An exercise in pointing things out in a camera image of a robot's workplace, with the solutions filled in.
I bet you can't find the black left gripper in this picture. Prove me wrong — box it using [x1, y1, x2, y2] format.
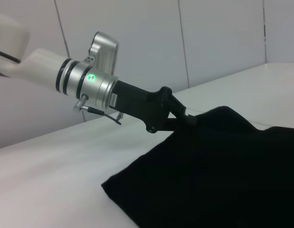
[109, 80, 198, 134]

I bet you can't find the black shirt with FREE print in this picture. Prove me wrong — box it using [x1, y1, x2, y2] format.
[100, 105, 294, 228]

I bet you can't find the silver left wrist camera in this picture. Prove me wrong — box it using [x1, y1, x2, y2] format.
[83, 31, 120, 77]

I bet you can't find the left arm cable with plug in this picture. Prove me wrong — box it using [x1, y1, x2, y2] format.
[73, 94, 123, 125]

